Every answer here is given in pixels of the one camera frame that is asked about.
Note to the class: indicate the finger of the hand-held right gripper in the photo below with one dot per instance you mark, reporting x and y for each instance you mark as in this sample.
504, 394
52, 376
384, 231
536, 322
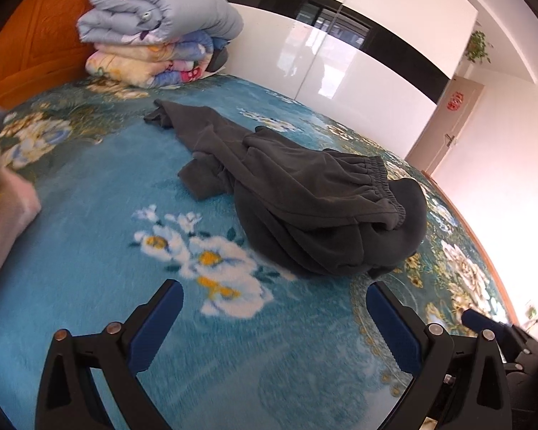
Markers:
479, 319

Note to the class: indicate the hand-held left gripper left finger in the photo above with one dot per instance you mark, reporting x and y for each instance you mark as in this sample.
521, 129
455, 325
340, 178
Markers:
161, 309

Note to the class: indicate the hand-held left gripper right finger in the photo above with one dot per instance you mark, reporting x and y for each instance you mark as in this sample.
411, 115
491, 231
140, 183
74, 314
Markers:
392, 322

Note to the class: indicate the grey sweatpants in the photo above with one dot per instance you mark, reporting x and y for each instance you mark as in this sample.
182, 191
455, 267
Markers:
305, 179

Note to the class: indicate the dark grey sweatshirt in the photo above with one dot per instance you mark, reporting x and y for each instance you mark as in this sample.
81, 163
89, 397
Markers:
408, 215

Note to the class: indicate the teal floral blanket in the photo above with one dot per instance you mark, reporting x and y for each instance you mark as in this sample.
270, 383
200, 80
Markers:
94, 215

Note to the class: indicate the pink folded garment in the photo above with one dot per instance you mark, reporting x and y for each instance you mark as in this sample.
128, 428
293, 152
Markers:
9, 233

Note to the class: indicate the pale room door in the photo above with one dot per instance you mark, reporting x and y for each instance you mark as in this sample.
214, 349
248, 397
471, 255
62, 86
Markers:
470, 114

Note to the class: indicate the red door decoration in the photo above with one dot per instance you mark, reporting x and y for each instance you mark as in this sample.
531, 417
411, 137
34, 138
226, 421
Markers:
455, 101

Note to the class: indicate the floral folded quilt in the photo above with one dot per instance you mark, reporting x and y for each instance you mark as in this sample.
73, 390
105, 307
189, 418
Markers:
134, 67

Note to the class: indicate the dark grey pillow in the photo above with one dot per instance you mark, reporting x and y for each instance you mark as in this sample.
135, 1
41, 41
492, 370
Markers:
219, 59

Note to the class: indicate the white wardrobe with black band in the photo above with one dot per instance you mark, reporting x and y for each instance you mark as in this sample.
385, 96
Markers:
385, 53

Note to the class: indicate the hanging green plant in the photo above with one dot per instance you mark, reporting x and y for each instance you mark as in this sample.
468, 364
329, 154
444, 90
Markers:
479, 48

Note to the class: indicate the light blue folded quilt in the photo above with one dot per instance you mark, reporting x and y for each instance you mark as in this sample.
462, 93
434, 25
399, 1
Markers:
170, 9

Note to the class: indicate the orange wooden headboard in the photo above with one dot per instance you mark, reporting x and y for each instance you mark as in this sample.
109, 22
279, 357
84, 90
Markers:
36, 31

